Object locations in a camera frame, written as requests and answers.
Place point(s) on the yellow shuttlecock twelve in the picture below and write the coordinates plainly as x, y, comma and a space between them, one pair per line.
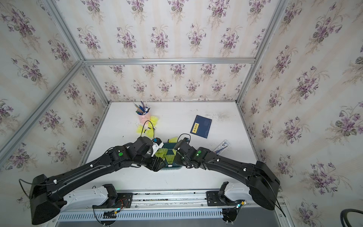
173, 140

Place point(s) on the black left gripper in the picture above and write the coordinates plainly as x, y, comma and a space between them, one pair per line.
153, 167

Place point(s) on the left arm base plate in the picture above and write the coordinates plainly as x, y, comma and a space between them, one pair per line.
122, 200

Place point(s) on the yellow shuttlecock five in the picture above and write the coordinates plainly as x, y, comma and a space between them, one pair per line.
141, 129

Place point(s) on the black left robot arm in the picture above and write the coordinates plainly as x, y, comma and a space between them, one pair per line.
47, 193

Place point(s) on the pens in cup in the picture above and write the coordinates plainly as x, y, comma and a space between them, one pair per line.
142, 109

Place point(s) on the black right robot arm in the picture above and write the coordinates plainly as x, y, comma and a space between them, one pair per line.
262, 182

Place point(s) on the teal plastic storage box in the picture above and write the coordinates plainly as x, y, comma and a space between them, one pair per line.
168, 154

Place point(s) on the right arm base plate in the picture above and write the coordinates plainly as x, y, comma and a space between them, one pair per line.
217, 198

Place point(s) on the red blue white packet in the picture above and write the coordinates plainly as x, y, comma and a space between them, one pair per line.
222, 147

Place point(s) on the blue book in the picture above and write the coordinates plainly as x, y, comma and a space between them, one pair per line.
201, 126

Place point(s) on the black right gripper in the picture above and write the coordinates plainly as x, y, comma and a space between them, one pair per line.
177, 159

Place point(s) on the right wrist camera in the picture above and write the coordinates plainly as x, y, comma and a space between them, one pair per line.
183, 148

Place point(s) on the aluminium front rail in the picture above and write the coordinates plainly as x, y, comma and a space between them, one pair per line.
174, 199

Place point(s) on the pink pen cup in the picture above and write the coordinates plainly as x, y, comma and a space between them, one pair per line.
143, 118

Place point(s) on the yellow shuttlecock four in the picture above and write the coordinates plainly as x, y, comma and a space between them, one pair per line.
170, 159

